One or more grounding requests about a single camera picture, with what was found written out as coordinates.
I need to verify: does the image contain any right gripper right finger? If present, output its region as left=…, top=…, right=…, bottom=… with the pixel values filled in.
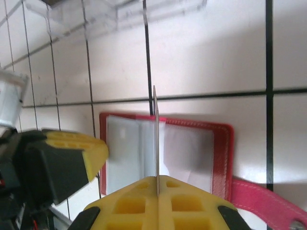
left=158, top=175, right=251, bottom=230

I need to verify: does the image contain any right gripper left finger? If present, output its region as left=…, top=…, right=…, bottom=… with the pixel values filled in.
left=76, top=175, right=159, bottom=230

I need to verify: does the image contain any red card holder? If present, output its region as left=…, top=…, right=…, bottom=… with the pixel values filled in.
left=98, top=111, right=307, bottom=230

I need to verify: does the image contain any black credit card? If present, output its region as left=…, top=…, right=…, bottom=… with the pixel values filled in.
left=152, top=85, right=161, bottom=197

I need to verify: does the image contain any clear acrylic card stand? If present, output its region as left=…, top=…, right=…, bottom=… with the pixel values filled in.
left=23, top=0, right=209, bottom=40

